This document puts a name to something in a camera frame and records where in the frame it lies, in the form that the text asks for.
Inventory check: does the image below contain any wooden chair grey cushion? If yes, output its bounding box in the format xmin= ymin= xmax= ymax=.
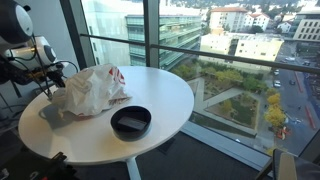
xmin=256 ymin=148 xmax=320 ymax=180

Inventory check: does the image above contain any grey whiteboard eraser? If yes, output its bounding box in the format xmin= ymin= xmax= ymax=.
xmin=117 ymin=115 xmax=148 ymax=132

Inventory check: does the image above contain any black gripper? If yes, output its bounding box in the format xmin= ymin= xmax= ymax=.
xmin=46 ymin=66 xmax=67 ymax=89

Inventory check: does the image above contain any white plastic bag red print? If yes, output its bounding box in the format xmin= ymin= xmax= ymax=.
xmin=51 ymin=63 xmax=132 ymax=118

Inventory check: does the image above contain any round white table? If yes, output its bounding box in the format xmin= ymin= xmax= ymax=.
xmin=18 ymin=65 xmax=195 ymax=180

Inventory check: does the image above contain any thin black camera cable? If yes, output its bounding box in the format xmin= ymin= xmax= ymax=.
xmin=54 ymin=59 xmax=80 ymax=75

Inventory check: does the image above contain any dark horizontal window railing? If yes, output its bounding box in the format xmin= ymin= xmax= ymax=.
xmin=79 ymin=33 xmax=320 ymax=75

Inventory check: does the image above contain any black round bowl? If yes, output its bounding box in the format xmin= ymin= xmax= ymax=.
xmin=110 ymin=105 xmax=153 ymax=142

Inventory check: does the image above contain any black camera stand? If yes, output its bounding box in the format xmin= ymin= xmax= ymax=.
xmin=19 ymin=151 xmax=78 ymax=180

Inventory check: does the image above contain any dark window mullion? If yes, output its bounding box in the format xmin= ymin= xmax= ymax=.
xmin=142 ymin=0 xmax=161 ymax=69
xmin=59 ymin=0 xmax=97 ymax=71

